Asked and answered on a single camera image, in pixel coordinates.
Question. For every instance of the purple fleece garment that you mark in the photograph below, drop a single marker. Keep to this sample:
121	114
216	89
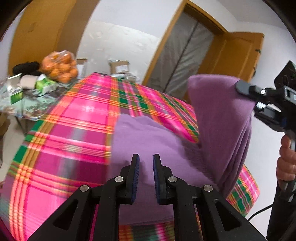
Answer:
224	124

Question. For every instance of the black clothing pile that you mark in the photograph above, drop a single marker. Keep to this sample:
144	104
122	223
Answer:
28	68

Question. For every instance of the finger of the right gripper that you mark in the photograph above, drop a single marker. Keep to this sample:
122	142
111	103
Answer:
270	116
252	92

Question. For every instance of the green white milk carton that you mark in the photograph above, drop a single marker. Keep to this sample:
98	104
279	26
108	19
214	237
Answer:
14	88

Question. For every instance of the cardboard box with label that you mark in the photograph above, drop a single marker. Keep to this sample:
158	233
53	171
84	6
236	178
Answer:
119	66

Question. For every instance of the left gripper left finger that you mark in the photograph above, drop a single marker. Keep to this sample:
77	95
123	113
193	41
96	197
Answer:
92	213

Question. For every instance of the green tissue pack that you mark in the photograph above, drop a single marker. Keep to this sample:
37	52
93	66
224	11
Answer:
45	85

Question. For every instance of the person's right hand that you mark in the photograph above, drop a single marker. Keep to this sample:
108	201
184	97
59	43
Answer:
286	163

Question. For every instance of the bag of oranges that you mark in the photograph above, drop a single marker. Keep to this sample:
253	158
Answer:
60	66

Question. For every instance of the wooden door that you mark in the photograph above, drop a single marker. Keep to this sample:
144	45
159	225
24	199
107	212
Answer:
234	54

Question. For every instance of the white product box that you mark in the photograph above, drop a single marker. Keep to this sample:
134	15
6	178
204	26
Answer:
81	67

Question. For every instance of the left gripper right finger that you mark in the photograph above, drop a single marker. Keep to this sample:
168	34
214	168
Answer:
200	213

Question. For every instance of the pink plaid bed sheet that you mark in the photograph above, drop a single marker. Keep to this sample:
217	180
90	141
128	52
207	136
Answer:
71	146

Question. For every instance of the black sleeve right forearm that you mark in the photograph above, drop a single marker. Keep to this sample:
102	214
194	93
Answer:
282	219

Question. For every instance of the cream folded cloth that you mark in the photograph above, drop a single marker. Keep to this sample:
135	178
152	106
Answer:
28	81

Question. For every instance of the wooden wardrobe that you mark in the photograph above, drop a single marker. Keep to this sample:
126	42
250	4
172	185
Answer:
48	26

